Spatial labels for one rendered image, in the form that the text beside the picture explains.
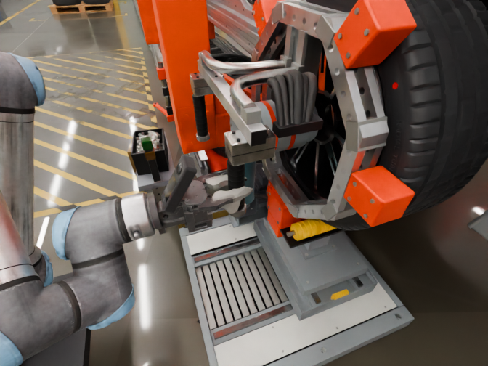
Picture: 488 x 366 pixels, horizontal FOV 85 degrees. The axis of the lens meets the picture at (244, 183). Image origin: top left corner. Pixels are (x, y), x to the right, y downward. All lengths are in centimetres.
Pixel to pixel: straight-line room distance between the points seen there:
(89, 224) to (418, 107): 61
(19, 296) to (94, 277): 10
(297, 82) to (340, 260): 89
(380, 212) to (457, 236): 142
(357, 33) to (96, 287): 61
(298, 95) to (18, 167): 72
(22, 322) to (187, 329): 87
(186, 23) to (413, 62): 72
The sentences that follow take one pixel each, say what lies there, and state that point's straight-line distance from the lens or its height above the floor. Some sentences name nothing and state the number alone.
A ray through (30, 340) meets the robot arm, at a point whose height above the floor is 80.
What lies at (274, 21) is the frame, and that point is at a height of 108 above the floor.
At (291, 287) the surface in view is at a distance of 121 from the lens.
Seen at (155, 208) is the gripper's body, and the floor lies 84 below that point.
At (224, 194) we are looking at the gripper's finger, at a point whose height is 83.
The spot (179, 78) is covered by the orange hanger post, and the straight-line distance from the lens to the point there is 108.
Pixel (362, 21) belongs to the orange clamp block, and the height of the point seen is 113.
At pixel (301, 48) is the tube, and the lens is 66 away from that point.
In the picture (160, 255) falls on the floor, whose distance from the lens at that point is 152.
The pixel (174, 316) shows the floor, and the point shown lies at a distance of 134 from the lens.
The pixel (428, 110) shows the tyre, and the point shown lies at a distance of 57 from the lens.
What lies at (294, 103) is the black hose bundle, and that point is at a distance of 50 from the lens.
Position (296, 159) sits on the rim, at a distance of 99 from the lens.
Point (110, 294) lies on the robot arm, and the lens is 57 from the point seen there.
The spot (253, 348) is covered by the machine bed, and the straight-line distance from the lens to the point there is 119.
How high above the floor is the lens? 121
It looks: 41 degrees down
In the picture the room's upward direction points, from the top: straight up
